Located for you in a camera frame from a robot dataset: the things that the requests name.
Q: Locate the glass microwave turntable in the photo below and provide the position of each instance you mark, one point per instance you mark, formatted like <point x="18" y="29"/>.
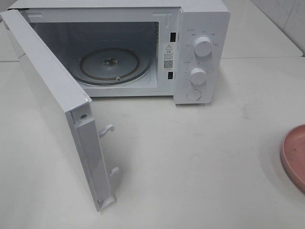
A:
<point x="108" y="66"/>

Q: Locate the round white door button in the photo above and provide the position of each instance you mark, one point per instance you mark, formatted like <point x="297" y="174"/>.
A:
<point x="194" y="95"/>

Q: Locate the white microwave oven body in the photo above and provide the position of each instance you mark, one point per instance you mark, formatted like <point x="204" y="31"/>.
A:
<point x="162" y="29"/>

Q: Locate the white timer knob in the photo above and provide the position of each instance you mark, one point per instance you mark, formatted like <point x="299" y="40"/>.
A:
<point x="198" y="76"/>

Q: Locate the pink round plate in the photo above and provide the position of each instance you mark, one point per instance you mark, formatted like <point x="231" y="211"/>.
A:
<point x="293" y="156"/>

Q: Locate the upper white power knob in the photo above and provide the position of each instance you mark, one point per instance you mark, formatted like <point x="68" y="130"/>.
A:
<point x="202" y="46"/>

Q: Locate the white microwave door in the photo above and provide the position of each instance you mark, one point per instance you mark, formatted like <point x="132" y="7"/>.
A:
<point x="65" y="107"/>

